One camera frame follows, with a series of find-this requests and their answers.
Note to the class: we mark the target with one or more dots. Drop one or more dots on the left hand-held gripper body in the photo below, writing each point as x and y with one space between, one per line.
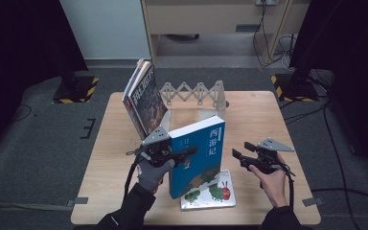
156 150

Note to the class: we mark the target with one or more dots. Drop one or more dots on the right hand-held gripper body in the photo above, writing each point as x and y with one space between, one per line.
265 161

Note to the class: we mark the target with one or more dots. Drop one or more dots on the thick blue book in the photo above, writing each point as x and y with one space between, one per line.
198 159

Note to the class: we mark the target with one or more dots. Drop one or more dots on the dark lava cover magazine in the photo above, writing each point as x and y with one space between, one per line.
148 102

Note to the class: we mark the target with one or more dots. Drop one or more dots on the white caterpillar picture book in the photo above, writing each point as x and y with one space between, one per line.
211 198

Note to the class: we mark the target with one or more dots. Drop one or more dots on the grey metal expandable book rack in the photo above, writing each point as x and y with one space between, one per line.
218 96

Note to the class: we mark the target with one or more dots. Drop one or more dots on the person's left hand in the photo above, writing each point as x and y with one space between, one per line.
150 177

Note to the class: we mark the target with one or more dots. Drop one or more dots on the person's right hand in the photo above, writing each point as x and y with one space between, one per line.
276 188

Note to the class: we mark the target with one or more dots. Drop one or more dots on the grey tape piece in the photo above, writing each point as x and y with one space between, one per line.
313 202
77 201

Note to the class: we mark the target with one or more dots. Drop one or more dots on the black stand with striped base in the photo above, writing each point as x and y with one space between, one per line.
76 89
295 89

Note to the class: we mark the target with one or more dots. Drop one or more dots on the white cabinet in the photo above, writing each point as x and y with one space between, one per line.
108 28

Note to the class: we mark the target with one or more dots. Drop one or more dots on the light wooden desk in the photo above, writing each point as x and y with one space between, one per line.
204 16

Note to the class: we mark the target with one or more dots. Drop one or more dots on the white power strip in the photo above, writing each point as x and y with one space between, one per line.
266 2

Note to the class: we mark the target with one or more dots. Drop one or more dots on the grey floor tape strip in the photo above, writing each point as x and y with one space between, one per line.
19 207

